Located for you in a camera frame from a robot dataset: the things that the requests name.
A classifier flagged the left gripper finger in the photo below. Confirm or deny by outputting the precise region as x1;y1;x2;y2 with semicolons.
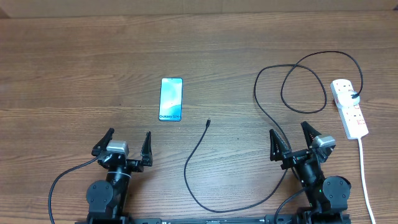
141;131;153;167
91;128;114;156

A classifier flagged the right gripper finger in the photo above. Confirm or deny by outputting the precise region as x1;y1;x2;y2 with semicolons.
301;121;321;148
269;129;291;161

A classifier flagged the blue Samsung Galaxy smartphone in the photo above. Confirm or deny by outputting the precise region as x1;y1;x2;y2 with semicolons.
159;78;183;121

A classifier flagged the black USB charging cable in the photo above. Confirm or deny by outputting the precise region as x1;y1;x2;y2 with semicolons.
183;50;364;214

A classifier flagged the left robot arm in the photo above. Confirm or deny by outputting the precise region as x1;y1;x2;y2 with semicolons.
86;128;153;223

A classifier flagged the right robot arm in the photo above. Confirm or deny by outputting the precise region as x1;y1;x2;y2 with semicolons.
265;121;351;224

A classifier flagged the white power strip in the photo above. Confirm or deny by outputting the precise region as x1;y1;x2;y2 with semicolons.
330;79;369;139

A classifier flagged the cardboard back panel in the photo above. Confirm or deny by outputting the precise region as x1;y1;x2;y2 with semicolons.
1;0;397;19

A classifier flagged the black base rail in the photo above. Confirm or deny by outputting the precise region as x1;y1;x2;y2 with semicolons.
74;213;352;224

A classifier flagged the white power strip cord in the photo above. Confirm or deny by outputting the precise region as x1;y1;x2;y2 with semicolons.
357;138;376;224

